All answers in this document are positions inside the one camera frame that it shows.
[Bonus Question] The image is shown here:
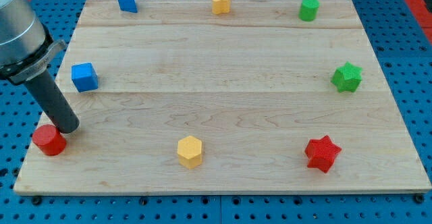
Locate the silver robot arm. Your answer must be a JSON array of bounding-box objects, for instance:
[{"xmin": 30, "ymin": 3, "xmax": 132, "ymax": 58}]
[{"xmin": 1, "ymin": 0, "xmax": 66, "ymax": 85}]

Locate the red star block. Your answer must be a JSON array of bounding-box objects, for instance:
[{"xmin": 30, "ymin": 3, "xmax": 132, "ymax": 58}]
[{"xmin": 304, "ymin": 135, "xmax": 342, "ymax": 173}]

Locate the wooden board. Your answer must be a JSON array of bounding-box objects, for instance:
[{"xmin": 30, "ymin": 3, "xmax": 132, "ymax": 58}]
[{"xmin": 14, "ymin": 0, "xmax": 431, "ymax": 196}]

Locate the green star block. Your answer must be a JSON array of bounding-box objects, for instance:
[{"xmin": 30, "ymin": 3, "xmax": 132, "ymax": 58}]
[{"xmin": 331, "ymin": 61, "xmax": 362, "ymax": 92}]

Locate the green cylinder block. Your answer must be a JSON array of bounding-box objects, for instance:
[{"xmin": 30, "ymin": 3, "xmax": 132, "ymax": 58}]
[{"xmin": 298, "ymin": 0, "xmax": 320, "ymax": 22}]

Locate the yellow hexagon block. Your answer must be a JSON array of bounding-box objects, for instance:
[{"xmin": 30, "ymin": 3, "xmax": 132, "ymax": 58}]
[{"xmin": 177, "ymin": 136, "xmax": 203, "ymax": 169}]

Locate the yellow heart block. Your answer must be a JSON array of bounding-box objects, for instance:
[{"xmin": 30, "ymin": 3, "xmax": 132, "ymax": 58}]
[{"xmin": 211, "ymin": 0, "xmax": 231, "ymax": 15}]

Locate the blue triangle block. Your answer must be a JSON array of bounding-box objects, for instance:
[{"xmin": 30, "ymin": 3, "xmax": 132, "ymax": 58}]
[{"xmin": 117, "ymin": 0, "xmax": 138, "ymax": 13}]

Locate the blue cube block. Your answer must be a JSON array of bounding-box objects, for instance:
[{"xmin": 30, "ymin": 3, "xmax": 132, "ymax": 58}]
[{"xmin": 71, "ymin": 63, "xmax": 99, "ymax": 92}]

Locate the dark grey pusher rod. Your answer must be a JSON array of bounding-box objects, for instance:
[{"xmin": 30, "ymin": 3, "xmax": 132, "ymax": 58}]
[{"xmin": 24, "ymin": 70, "xmax": 80, "ymax": 134}]

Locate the red cylinder block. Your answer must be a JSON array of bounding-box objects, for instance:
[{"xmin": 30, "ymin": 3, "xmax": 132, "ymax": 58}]
[{"xmin": 32, "ymin": 125, "xmax": 67, "ymax": 156}]

